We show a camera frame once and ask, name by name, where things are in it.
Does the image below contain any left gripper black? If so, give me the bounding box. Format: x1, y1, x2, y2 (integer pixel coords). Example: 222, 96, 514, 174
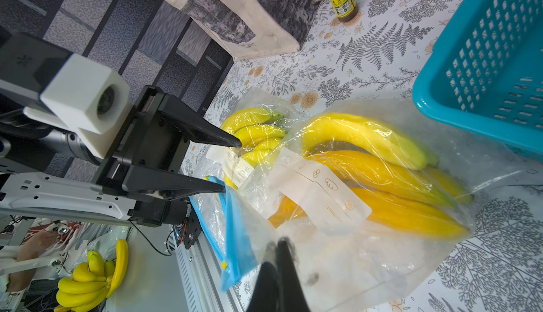
90, 86, 242, 210

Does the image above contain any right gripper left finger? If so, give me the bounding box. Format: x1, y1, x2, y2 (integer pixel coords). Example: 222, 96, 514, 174
245, 262, 279, 312

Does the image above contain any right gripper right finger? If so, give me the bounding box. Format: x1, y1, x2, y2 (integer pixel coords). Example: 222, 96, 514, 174
277, 238, 310, 312

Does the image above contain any clear zip-top bag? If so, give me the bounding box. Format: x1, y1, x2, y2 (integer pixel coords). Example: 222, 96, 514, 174
185, 87, 301, 291
239, 99, 522, 311

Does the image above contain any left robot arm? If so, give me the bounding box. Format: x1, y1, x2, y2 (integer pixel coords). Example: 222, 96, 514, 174
1, 29, 242, 227

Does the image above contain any background banana bunch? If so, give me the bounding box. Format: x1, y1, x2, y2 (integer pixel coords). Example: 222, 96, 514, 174
54, 239, 129, 312

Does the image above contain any beige canvas tote bag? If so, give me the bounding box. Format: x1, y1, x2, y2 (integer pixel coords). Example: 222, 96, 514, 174
164, 0, 320, 61

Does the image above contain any teal plastic basket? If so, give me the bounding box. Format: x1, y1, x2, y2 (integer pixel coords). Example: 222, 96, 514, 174
413, 0, 542, 159

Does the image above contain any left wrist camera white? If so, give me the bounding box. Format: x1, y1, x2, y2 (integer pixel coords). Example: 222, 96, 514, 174
23, 54, 132, 159

